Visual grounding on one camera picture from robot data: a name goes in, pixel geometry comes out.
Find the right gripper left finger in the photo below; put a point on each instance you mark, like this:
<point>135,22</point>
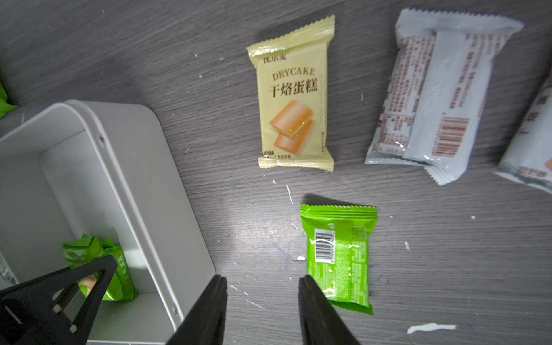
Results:
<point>205,322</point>

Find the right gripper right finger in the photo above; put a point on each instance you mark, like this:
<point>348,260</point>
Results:
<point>319,322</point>

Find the green cookie packet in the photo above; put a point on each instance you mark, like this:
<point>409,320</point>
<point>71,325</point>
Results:
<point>338,252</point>
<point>114,277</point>
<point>5,106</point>

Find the white storage box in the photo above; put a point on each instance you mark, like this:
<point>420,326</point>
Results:
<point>105,170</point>

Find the yellow cookie packet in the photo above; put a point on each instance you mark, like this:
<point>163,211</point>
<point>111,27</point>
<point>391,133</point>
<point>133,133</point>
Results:
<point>292,84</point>

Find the white cookie packet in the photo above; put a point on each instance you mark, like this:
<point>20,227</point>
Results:
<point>438,89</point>
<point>527,159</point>

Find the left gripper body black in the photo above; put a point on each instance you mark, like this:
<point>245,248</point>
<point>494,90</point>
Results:
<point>33,312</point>

